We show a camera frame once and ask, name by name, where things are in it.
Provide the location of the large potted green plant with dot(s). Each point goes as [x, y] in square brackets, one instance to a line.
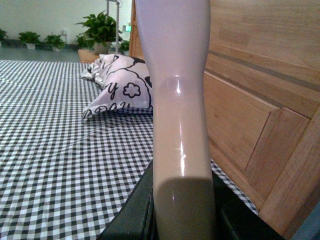
[100, 32]

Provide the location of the far wooden nightstand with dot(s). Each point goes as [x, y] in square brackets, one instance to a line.
[87, 56]

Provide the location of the white metal stand pole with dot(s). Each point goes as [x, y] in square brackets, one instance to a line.
[117, 3]

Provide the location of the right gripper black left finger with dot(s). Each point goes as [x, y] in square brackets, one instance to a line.
[136, 219]

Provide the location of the white pillow black print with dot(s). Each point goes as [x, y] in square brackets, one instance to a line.
[125, 85]

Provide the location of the small potted plant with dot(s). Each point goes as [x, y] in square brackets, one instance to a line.
[55, 42]
[30, 39]

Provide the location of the beige hand brush black bristles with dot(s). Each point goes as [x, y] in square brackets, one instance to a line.
[174, 36]

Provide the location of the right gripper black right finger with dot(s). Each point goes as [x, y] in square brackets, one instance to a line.
[234, 219]

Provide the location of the wooden headboard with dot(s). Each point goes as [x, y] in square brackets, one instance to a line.
[262, 101]

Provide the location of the black white checkered bed sheet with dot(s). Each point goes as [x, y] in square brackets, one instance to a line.
[63, 177]

